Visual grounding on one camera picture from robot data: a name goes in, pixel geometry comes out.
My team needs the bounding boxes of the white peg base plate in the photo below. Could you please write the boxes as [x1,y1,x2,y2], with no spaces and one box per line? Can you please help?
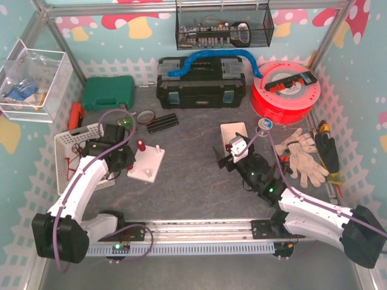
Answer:
[127,145,165,183]

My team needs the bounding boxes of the brown tape roll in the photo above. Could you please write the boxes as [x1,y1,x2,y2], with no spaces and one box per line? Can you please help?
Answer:
[137,110,155,125]

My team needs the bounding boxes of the black aluminium extrusion profile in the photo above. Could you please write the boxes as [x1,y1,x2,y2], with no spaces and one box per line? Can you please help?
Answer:
[146,113,179,134]

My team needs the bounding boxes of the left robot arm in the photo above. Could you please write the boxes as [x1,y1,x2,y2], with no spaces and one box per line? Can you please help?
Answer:
[31,124,135,263]

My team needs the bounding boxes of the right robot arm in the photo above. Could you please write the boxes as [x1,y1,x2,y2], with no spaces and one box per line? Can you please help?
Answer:
[215,150,386,269]

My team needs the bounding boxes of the white spring box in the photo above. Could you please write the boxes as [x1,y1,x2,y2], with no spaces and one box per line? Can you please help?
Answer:
[220,122,248,152]

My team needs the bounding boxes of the green small motor part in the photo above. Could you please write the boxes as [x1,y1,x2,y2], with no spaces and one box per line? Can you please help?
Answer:
[117,117,134,128]

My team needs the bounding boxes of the white perforated basket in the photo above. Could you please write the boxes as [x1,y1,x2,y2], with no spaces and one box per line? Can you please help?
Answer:
[54,123,99,196]

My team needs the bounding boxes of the green plastic case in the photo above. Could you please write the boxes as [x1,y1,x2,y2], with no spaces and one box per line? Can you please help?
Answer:
[81,76,135,111]

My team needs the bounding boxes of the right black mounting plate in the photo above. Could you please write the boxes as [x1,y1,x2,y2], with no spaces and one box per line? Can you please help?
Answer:
[250,219,305,241]

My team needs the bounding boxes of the black mounting plate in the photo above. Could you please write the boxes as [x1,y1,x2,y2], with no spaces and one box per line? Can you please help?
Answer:
[250,219,305,241]
[119,222,146,243]

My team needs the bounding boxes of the white work glove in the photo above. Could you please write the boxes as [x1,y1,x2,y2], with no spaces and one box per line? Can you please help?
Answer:
[275,127,329,188]

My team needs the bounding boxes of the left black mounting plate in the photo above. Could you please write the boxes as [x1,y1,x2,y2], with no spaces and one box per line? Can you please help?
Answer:
[119,222,146,243]

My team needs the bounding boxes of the black toolbox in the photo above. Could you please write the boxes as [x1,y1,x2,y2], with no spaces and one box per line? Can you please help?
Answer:
[156,57,246,109]

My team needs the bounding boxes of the red filament spool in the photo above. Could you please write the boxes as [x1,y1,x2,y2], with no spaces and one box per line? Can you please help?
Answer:
[250,60,321,125]

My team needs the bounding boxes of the black work glove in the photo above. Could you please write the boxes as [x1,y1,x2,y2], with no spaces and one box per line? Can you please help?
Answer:
[314,133,339,173]

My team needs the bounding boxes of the black red terminal strip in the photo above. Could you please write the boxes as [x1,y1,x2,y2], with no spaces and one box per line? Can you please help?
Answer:
[264,71,317,92]

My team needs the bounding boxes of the blue white cloth glove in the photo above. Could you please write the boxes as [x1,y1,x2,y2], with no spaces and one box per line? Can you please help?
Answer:
[5,79,39,103]

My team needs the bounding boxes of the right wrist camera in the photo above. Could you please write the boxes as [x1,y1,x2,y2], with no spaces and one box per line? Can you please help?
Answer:
[229,134,250,164]

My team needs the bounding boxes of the solder wire spool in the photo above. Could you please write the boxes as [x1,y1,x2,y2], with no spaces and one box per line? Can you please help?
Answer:
[256,118,273,137]

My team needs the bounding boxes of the red handled pliers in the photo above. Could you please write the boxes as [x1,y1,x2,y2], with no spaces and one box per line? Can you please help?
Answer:
[275,155,293,175]

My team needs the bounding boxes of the orange handled tool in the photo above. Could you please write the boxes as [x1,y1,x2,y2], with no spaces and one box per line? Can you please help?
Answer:
[68,102,85,131]

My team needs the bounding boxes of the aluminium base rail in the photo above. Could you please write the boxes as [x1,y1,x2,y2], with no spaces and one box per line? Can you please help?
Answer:
[37,214,362,242]

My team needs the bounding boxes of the grey slotted cable duct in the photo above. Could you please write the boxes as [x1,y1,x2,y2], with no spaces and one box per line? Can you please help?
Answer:
[86,242,275,257]

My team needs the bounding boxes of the blue corrugated hose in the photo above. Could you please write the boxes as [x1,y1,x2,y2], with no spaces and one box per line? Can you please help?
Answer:
[167,50,263,79]

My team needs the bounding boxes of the clear acrylic wall box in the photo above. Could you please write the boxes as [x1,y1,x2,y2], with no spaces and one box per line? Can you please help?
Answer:
[1,39,73,123]

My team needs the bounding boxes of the black wire mesh basket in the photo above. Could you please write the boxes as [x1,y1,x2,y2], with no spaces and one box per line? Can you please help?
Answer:
[175,4,274,50]

